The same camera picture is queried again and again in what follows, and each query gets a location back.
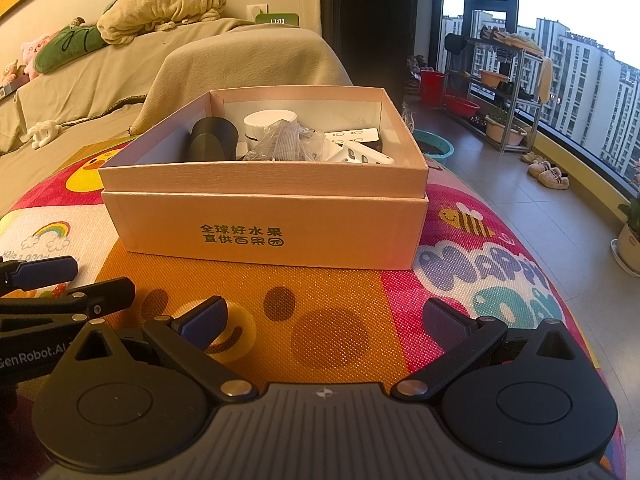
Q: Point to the colourful printed play mat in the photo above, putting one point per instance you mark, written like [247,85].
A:
[350,310]

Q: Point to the flat printed box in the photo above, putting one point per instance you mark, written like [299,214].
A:
[11,91]

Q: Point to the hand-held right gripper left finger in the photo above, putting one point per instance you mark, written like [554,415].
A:
[205,324]

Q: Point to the pink cardboard box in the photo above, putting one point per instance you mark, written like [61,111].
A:
[250,210]

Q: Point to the red bucket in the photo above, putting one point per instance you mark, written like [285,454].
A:
[432,87]

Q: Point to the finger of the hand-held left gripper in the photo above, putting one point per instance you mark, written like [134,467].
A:
[45,267]
[110,292]

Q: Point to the teal basin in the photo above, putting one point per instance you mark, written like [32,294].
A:
[444,151]

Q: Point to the red basin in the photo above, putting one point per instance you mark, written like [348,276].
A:
[464,106]

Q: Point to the pink planter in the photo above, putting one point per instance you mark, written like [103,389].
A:
[502,132]

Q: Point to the beige covered sofa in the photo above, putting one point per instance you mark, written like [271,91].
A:
[100,75]

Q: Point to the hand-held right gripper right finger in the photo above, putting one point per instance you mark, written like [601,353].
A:
[446,322]

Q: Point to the black hat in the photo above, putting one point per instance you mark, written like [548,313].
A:
[454,42]

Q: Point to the metal shelf rack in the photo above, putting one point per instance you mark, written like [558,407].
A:
[506,145]

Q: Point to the black cylinder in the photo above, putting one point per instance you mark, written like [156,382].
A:
[210,140]

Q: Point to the pink plush toy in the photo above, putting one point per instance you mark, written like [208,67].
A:
[32,55]

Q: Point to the yellow hanging cloth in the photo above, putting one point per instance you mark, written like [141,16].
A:
[546,80]

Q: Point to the white plastic holder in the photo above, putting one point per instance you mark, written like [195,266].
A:
[360,155]

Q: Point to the green digital clock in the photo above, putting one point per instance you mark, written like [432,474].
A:
[277,19]

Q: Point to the white round jar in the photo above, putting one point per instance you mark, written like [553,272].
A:
[265,122]

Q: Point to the light plush toy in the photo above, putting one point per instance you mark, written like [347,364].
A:
[14,72]

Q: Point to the white plush toy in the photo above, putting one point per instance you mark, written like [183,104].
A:
[42,132]

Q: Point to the pair of pale slippers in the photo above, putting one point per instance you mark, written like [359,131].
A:
[532,157]

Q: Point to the potted plant in white pot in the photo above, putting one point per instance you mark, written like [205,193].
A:
[627,250]

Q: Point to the crumpled beige blanket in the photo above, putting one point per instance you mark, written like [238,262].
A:
[160,10]

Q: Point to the green plush pillow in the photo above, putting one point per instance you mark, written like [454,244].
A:
[65,45]

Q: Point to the white wall socket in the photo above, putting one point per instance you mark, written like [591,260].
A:
[257,9]

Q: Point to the orange basin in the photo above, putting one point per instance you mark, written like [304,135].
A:
[495,78]

